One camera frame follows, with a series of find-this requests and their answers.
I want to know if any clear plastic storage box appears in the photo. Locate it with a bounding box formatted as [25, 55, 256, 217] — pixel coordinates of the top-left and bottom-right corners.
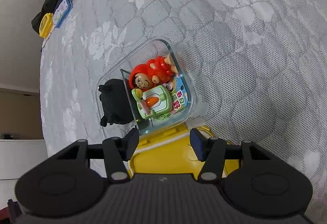
[96, 37, 196, 138]

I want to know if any blue framed card toy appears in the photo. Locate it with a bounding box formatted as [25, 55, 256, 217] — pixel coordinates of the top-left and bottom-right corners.
[53, 0, 73, 28]

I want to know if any red haired doll figure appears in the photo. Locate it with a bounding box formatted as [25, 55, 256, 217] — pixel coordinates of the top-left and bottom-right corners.
[129, 54, 178, 91]

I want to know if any white cabinet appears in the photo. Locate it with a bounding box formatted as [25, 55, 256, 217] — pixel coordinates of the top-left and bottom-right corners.
[0, 139, 48, 208]

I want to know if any black plush cat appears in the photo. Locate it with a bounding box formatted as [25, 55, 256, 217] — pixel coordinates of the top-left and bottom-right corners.
[98, 79, 134, 127]

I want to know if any colourful printed card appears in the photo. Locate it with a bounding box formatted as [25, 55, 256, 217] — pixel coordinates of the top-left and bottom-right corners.
[164, 75, 188, 113]

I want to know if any green carrot toy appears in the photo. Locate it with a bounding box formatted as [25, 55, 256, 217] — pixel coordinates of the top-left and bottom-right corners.
[131, 85, 172, 119]

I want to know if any small yellow round case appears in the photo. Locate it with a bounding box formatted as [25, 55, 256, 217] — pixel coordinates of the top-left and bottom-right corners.
[39, 13, 53, 39]

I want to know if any grey floral lace tablecloth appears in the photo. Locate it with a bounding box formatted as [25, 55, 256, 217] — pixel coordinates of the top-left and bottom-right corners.
[40, 0, 326, 223]

